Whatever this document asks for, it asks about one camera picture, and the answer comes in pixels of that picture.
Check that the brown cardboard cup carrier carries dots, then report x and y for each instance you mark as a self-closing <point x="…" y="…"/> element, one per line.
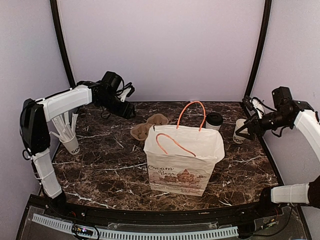
<point x="140" y="132"/>

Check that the white paper coffee cup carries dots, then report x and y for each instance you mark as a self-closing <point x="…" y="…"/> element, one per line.
<point x="238" y="139"/>

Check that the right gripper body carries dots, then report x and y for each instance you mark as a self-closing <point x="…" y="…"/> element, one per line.
<point x="278" y="122"/>

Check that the bundle of straws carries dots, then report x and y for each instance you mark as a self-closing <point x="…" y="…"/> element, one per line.
<point x="66" y="129"/>

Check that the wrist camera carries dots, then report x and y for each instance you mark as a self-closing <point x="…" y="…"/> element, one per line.
<point x="254" y="104"/>
<point x="125" y="92"/>

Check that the black frame post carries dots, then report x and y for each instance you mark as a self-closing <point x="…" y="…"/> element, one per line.
<point x="61" y="42"/>
<point x="260" y="47"/>

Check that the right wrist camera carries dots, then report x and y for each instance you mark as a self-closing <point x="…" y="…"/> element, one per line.
<point x="254" y="104"/>

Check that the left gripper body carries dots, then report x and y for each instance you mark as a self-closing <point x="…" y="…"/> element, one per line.
<point x="110" y="103"/>

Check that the white slotted cable duct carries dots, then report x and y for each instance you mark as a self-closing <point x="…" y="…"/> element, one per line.
<point x="134" y="232"/>

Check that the right black frame post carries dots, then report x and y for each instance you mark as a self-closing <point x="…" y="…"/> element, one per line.
<point x="260" y="47"/>

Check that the left black frame post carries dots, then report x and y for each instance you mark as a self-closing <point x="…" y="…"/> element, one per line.
<point x="61" y="42"/>

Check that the single black cup lid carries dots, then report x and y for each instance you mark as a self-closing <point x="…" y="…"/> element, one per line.
<point x="214" y="119"/>

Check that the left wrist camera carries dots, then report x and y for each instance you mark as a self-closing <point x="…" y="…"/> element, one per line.
<point x="125" y="92"/>

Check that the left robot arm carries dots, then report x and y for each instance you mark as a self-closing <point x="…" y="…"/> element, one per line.
<point x="36" y="114"/>

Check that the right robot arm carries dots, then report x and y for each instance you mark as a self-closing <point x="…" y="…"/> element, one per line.
<point x="292" y="114"/>

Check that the paper cup holding straws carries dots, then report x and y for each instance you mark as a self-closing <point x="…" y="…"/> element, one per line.
<point x="72" y="145"/>

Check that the white paper takeout bag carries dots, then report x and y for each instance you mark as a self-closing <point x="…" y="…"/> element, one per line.
<point x="181" y="159"/>

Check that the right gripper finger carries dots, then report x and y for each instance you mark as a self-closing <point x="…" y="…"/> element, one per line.
<point x="250" y="124"/>
<point x="245" y="134"/>

